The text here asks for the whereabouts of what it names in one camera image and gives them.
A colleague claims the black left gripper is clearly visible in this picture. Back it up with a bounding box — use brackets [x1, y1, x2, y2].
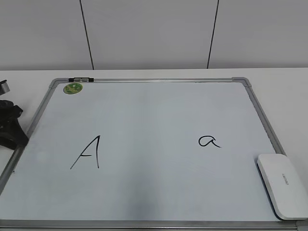
[0, 100, 29, 150]

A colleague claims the white whiteboard eraser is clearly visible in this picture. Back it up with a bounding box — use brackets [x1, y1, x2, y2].
[257, 154, 308, 220]

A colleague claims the round green magnet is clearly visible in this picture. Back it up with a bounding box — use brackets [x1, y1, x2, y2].
[63, 83, 83, 95]

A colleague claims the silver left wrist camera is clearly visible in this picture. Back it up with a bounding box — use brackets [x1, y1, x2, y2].
[0, 80, 10, 95]

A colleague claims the white board with aluminium frame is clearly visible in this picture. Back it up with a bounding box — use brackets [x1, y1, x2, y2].
[0, 77, 308, 231]

